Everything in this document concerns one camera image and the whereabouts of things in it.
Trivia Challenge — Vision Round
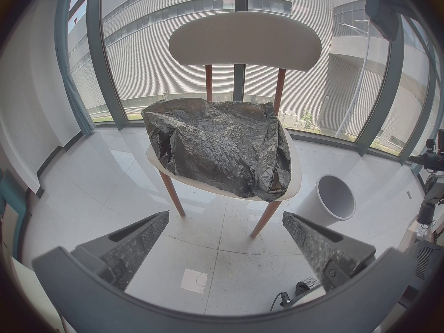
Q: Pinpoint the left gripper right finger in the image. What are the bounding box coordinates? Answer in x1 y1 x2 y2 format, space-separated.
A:
282 210 377 295

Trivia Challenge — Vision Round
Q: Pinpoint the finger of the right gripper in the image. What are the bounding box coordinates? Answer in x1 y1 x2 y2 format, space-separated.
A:
407 153 434 168

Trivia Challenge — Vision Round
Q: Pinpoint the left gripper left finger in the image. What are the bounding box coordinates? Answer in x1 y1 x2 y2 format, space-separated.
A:
71 210 170 291

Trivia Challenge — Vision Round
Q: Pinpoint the black plastic bag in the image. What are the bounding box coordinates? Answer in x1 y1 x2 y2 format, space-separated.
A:
141 97 292 202

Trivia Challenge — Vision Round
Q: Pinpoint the white trash bin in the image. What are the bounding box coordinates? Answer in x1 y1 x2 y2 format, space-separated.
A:
296 174 357 227

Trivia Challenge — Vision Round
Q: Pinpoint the window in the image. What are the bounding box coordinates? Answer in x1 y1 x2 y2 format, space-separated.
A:
55 0 444 166

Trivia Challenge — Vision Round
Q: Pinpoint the white chair with wooden legs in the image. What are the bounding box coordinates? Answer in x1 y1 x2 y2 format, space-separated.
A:
146 11 322 239

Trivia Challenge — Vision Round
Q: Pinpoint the black cable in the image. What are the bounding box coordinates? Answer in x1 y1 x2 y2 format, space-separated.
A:
270 291 293 313

